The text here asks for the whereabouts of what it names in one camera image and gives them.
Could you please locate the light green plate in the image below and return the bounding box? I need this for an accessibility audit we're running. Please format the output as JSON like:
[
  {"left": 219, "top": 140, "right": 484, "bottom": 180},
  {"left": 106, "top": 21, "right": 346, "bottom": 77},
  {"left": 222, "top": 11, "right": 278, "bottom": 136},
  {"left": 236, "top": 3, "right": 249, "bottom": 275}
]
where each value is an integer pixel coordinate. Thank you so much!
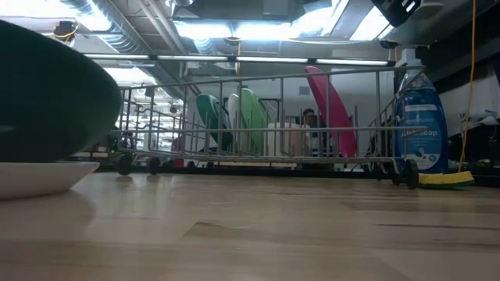
[{"left": 227, "top": 87, "right": 273, "bottom": 155}]

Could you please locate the dark green plate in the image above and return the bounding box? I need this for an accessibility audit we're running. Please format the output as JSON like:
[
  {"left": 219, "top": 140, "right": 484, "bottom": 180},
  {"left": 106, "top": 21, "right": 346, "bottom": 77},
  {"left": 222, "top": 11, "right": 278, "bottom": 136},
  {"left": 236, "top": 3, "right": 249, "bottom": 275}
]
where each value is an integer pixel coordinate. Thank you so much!
[
  {"left": 195, "top": 93, "right": 234, "bottom": 153},
  {"left": 0, "top": 19, "right": 123, "bottom": 165}
]

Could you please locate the pink plate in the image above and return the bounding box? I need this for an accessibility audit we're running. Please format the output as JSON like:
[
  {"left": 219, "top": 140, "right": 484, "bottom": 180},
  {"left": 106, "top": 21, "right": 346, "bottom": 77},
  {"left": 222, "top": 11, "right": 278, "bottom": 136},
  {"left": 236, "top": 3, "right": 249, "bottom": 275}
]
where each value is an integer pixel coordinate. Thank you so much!
[{"left": 304, "top": 65, "right": 358, "bottom": 158}]

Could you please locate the wire dish rack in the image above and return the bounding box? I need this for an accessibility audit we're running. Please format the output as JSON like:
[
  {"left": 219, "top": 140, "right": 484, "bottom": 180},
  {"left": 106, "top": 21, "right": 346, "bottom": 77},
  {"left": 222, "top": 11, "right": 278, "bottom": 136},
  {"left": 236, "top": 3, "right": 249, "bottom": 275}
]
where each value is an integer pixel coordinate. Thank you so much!
[{"left": 110, "top": 65, "right": 429, "bottom": 191}]

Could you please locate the white plate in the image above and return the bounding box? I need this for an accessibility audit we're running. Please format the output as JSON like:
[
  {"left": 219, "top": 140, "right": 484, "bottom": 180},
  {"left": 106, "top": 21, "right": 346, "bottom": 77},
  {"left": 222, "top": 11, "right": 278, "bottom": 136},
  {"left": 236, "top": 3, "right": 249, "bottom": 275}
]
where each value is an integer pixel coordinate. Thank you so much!
[{"left": 0, "top": 161, "right": 101, "bottom": 201}]

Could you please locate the white mug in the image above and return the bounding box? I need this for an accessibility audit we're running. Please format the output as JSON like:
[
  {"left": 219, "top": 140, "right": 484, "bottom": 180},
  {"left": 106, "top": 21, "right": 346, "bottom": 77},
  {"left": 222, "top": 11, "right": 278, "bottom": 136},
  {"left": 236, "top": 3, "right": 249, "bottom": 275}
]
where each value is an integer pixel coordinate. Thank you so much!
[{"left": 267, "top": 122, "right": 310, "bottom": 158}]

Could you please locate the person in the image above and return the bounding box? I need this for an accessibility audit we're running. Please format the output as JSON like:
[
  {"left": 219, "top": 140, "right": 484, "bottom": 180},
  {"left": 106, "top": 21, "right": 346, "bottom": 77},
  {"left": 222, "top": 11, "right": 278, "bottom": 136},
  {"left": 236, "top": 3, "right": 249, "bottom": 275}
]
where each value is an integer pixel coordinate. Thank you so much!
[{"left": 299, "top": 108, "right": 330, "bottom": 157}]

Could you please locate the linear ceiling light bar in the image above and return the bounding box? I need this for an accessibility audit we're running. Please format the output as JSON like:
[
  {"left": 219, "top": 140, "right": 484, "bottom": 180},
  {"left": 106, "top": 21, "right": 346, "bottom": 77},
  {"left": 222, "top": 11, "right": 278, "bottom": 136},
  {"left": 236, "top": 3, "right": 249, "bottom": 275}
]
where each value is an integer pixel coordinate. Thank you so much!
[{"left": 83, "top": 53, "right": 392, "bottom": 67}]

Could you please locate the blue dish soap bottle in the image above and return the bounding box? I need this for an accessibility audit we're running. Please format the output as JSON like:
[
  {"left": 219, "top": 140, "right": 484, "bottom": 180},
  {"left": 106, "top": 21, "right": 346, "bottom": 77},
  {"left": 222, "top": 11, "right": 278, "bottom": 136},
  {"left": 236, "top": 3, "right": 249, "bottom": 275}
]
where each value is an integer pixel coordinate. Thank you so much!
[{"left": 393, "top": 58, "right": 451, "bottom": 175}]

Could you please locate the black overhead device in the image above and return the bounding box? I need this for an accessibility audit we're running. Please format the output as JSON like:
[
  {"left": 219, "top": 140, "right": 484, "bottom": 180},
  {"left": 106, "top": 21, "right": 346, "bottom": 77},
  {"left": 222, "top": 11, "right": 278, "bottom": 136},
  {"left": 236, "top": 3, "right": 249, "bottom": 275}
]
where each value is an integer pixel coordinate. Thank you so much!
[{"left": 370, "top": 0, "right": 423, "bottom": 29}]

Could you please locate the yellow sponge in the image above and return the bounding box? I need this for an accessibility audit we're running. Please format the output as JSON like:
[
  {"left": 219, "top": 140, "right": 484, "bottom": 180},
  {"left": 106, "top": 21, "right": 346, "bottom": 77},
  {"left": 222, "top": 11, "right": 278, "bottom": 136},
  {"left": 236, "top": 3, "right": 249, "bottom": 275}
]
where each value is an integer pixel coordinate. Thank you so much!
[{"left": 418, "top": 170, "right": 476, "bottom": 191}]

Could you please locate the ceiling cable reel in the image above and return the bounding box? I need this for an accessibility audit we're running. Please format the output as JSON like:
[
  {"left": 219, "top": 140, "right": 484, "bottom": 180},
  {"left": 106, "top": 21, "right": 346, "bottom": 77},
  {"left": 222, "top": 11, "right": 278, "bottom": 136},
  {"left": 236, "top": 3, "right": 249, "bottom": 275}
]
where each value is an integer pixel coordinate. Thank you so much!
[{"left": 52, "top": 20, "right": 80, "bottom": 44}]

